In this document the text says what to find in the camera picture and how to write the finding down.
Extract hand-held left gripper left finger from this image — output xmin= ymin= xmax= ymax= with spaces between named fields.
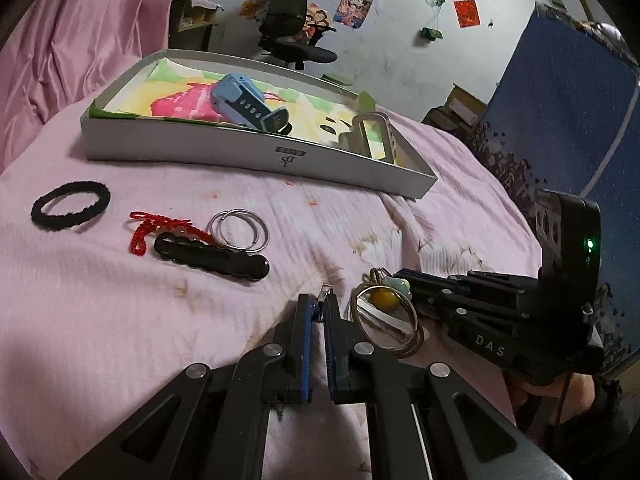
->
xmin=57 ymin=292 xmax=316 ymax=480

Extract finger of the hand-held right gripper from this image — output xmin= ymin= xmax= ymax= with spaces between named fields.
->
xmin=448 ymin=270 xmax=545 ymax=295
xmin=392 ymin=268 xmax=526 ymax=322

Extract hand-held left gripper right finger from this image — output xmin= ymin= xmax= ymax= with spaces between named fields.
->
xmin=322 ymin=295 xmax=571 ymax=480

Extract keyring with yellow bead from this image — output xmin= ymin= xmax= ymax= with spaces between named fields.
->
xmin=350 ymin=282 xmax=425 ymax=359

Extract small silver clip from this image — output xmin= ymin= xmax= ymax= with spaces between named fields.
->
xmin=312 ymin=284 xmax=335 ymax=323

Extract silver hoop ring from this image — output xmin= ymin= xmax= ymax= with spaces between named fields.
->
xmin=220 ymin=208 xmax=271 ymax=254
xmin=209 ymin=210 xmax=251 ymax=249

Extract red braided bracelet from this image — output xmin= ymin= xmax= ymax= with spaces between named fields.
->
xmin=129 ymin=211 xmax=211 ymax=259

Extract white cardboard box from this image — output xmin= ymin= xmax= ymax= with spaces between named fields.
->
xmin=80 ymin=49 xmax=438 ymax=200

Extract black hair tie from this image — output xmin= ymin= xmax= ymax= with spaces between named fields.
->
xmin=31 ymin=181 xmax=112 ymax=233

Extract person's right forearm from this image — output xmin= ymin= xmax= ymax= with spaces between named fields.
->
xmin=542 ymin=375 xmax=640 ymax=480

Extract person's right hand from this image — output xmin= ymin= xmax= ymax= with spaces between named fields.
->
xmin=509 ymin=374 xmax=599 ymax=423

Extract pink bed sheet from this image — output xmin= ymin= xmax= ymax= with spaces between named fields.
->
xmin=0 ymin=105 xmax=546 ymax=480

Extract blue printed curtain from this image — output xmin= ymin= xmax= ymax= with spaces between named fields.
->
xmin=467 ymin=2 xmax=640 ymax=376

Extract brown cardboard boxes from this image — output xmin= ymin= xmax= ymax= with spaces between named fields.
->
xmin=422 ymin=84 xmax=488 ymax=133

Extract blue wrist watch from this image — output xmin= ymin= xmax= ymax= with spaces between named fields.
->
xmin=209 ymin=74 xmax=293 ymax=136

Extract black office chair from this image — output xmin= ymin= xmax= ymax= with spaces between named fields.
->
xmin=258 ymin=0 xmax=338 ymax=71

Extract colourful paper lining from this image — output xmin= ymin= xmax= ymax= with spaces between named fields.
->
xmin=95 ymin=57 xmax=373 ymax=148

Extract wooden desk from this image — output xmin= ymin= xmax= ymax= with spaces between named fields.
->
xmin=167 ymin=0 xmax=226 ymax=53

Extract pink curtain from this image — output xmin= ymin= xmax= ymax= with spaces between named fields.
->
xmin=0 ymin=0 xmax=181 ymax=171

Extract red paper wall decoration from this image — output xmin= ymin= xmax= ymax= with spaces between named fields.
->
xmin=453 ymin=0 xmax=482 ymax=28

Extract anime wall poster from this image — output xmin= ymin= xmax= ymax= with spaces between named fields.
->
xmin=332 ymin=0 xmax=375 ymax=28

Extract cartoon faces wall poster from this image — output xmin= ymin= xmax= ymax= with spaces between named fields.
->
xmin=305 ymin=2 xmax=336 ymax=32

